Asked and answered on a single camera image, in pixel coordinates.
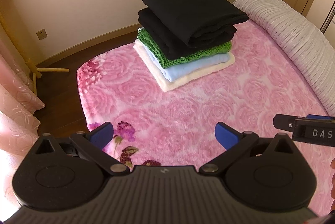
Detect green folded garment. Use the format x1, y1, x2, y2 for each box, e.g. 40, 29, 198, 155
137, 27, 232, 69

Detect black folded garment on stack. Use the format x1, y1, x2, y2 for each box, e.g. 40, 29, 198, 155
139, 8, 237, 51

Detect pink floral blanket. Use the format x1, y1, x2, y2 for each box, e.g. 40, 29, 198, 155
76, 18, 335, 217

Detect beige wall socket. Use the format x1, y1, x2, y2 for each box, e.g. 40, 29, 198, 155
36, 29, 48, 40

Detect pink patterned curtain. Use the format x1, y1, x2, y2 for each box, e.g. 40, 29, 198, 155
1, 43, 45, 220

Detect white striped quilt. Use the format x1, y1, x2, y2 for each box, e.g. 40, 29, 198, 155
233, 0, 334, 116

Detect wooden stand legs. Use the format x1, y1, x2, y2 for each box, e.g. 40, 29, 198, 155
25, 58, 70, 95

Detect black trousers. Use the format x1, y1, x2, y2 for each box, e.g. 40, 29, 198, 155
142, 0, 249, 48

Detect cream folded garment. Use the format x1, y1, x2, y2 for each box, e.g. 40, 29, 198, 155
133, 39, 235, 92

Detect light blue folded garment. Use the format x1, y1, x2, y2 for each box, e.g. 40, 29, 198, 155
134, 39, 235, 82

